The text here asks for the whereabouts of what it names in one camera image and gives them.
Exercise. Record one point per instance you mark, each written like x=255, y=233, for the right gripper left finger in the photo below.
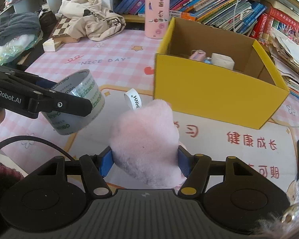
x=94, y=169

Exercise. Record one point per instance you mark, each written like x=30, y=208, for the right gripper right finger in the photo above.
x=195, y=169

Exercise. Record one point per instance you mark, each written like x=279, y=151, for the clear packing tape roll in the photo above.
x=83, y=103

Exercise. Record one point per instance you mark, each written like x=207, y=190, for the pink plush toy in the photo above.
x=145, y=145

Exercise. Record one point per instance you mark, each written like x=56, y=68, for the white sponge block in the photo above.
x=222, y=61

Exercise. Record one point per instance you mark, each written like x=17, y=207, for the white foam wedge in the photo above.
x=51, y=45

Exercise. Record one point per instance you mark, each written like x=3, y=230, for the wooden chessboard box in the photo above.
x=59, y=33

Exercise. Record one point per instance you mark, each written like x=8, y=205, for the grey folded cloth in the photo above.
x=14, y=25

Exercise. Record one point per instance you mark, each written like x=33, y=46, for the yellow cardboard box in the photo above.
x=247, y=96

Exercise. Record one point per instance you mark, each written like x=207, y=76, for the cream canvas bag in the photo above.
x=92, y=19

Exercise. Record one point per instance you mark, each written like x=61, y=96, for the stack of loose papers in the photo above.
x=285, y=54

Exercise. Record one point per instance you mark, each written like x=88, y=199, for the orange white small box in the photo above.
x=183, y=15

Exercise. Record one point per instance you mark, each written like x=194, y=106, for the pink sticker cylinder container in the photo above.
x=156, y=18

